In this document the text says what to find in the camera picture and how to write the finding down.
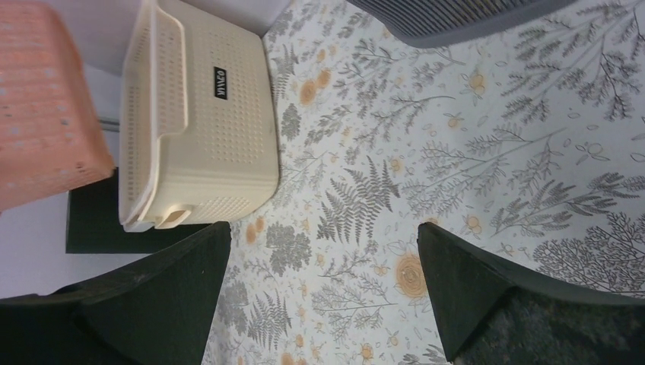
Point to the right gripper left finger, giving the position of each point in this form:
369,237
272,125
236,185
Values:
157,310

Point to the pink plastic basket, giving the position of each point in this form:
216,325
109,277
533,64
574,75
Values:
51,138

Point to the black round waste bin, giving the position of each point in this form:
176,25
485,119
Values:
93,225

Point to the cream plastic basket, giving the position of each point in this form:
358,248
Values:
197,130

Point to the grey ribbed waste bin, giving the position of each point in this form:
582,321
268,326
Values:
429,24

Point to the floral table mat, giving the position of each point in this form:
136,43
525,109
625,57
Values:
527,143

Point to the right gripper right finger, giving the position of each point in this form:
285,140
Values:
489,310

